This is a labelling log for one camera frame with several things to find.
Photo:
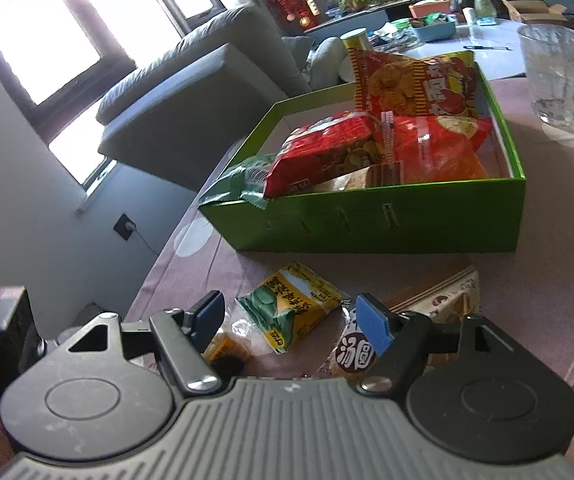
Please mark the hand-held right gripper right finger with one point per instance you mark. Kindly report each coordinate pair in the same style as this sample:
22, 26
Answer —
374, 322

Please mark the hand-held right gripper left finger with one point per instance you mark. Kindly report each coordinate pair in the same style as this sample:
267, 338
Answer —
209, 312

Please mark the yellow green snack packet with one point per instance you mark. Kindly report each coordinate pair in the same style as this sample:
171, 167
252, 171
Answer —
292, 305

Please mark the green cardboard box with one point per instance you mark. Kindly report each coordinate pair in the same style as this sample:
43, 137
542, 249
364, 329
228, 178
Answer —
367, 225

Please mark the brown snack packet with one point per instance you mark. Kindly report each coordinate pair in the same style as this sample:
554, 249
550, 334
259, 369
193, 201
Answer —
357, 179

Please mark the red snack bag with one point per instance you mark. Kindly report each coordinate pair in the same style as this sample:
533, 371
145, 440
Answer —
327, 150

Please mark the orange snack bag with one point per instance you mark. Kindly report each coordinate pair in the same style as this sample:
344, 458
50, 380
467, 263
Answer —
437, 152

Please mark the red yellow striped chip bag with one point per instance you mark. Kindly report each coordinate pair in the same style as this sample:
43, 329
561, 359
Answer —
407, 85

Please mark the brown white round-print packet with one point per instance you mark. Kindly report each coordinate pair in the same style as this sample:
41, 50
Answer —
352, 350

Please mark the small orange snack packet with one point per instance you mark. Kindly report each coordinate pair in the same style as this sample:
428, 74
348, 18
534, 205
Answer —
227, 350

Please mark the beige striped snack packet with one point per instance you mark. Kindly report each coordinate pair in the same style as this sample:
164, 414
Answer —
447, 295

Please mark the grey sofa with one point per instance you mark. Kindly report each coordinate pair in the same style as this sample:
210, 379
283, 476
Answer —
177, 110

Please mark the grey armchair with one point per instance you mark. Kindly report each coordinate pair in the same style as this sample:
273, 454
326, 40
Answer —
324, 60

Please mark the white coaster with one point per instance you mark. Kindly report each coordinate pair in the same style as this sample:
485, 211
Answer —
569, 137

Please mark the grey pillow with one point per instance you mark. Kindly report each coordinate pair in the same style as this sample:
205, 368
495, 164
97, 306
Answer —
297, 50

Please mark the yellow can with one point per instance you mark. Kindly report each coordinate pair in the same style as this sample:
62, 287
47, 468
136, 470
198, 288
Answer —
354, 42

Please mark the round white table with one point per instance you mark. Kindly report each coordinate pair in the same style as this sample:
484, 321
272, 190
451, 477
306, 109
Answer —
497, 65

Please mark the black pen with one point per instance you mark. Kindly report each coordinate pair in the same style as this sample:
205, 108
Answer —
487, 48

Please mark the blue plastic basket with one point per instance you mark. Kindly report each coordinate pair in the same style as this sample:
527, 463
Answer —
434, 30

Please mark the grey cabinet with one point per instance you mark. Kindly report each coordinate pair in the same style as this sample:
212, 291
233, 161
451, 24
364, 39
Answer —
362, 19

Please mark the clear glass mug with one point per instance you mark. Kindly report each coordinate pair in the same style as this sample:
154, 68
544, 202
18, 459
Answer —
554, 75

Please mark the large window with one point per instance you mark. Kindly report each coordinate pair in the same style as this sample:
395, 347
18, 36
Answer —
42, 25

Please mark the orange planter box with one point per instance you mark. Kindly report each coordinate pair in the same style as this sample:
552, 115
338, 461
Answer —
427, 9

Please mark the small white cup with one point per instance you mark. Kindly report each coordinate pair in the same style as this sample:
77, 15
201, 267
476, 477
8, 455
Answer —
468, 15

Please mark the glass vase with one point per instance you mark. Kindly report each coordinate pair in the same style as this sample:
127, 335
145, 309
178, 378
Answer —
484, 2

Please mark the open cardboard box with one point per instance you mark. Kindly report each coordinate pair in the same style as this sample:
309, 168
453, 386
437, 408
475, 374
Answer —
532, 12

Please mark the black wall socket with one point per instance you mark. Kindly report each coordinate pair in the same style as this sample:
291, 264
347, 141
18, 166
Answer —
125, 227

